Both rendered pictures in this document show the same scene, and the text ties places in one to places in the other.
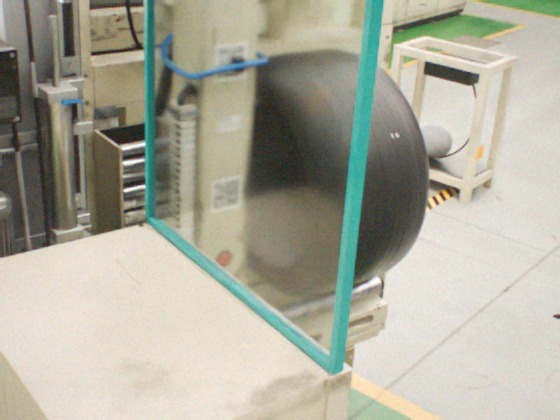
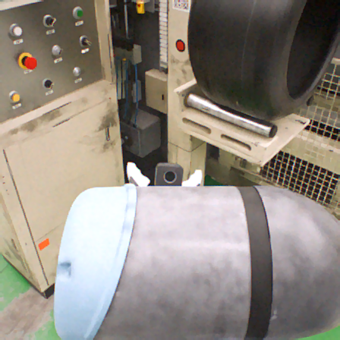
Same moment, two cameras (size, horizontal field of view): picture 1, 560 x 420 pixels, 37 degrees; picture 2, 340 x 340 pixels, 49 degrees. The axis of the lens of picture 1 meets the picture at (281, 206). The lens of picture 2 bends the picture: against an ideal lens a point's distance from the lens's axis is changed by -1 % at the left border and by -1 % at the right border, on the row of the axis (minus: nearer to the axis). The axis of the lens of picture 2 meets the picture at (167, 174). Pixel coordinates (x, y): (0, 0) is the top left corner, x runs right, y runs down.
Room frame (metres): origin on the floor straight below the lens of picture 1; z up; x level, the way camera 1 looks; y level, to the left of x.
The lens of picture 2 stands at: (1.33, -1.19, 1.54)
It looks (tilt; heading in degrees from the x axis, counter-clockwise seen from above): 39 degrees down; 78
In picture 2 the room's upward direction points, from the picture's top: straight up
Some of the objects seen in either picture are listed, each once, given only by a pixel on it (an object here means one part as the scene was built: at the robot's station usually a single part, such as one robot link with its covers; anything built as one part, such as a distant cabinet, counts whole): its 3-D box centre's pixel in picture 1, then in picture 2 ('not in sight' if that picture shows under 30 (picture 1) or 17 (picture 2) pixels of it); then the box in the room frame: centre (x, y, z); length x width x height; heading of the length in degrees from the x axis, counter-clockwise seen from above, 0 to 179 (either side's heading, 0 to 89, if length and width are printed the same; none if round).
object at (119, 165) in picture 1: (141, 185); not in sight; (2.04, 0.37, 1.05); 0.20 x 0.15 x 0.30; 128
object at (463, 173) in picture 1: (445, 117); not in sight; (4.73, -0.92, 0.40); 0.60 x 0.35 x 0.80; 52
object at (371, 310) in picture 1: (321, 324); (225, 130); (1.76, -0.12, 0.83); 0.36 x 0.09 x 0.06; 128
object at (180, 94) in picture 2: not in sight; (209, 85); (1.77, 0.11, 0.90); 0.40 x 0.03 x 0.10; 38
